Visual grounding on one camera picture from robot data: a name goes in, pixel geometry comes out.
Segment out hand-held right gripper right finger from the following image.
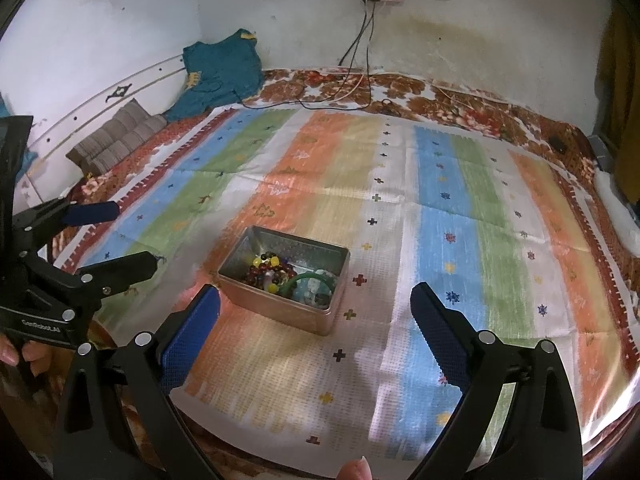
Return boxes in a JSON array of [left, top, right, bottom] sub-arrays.
[[410, 282, 583, 480]]

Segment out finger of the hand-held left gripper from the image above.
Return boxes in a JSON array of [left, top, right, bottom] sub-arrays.
[[10, 197, 120, 261], [74, 251, 159, 307]]

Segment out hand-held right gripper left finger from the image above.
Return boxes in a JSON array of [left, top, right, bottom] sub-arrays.
[[50, 284, 223, 480]]

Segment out red and yellow bead bracelet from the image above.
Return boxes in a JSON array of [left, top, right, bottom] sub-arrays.
[[244, 252, 296, 291]]

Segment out silver metal tin box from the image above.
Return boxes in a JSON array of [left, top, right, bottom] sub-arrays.
[[216, 225, 351, 337]]

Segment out yellow brown bead bracelet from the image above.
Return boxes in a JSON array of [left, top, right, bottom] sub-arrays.
[[250, 254, 297, 295]]

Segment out green jade bangle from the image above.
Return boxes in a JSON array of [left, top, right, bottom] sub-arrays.
[[281, 271, 335, 307]]

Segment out white stone bracelet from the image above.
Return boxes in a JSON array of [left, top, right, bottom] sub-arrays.
[[294, 269, 335, 309]]

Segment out person's left hand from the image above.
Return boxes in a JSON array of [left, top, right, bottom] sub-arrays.
[[0, 332, 56, 367]]

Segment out person's right hand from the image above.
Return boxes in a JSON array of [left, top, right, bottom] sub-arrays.
[[336, 456, 374, 480]]

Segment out striped grey cushion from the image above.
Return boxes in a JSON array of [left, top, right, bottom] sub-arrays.
[[66, 99, 168, 176]]

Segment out white decorated bed board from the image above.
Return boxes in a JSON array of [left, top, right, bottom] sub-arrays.
[[0, 50, 190, 211]]

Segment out striped colourful woven mat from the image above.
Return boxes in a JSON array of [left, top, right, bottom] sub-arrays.
[[47, 102, 636, 466]]

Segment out teal garment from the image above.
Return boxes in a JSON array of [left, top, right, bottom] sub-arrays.
[[167, 29, 265, 122]]

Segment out white pillow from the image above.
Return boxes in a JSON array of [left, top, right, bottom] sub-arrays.
[[592, 170, 640, 241]]

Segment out grey box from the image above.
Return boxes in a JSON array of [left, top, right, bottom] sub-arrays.
[[589, 135, 614, 171]]

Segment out yellow hanging cloth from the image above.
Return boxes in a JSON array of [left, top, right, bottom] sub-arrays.
[[595, 7, 640, 211]]

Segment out thin white cable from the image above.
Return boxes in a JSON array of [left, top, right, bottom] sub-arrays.
[[429, 84, 507, 112]]

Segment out white charging cable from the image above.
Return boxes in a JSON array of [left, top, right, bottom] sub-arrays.
[[319, 72, 369, 107]]

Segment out black power cable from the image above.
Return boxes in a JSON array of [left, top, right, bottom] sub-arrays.
[[338, 2, 375, 68], [295, 2, 382, 111]]

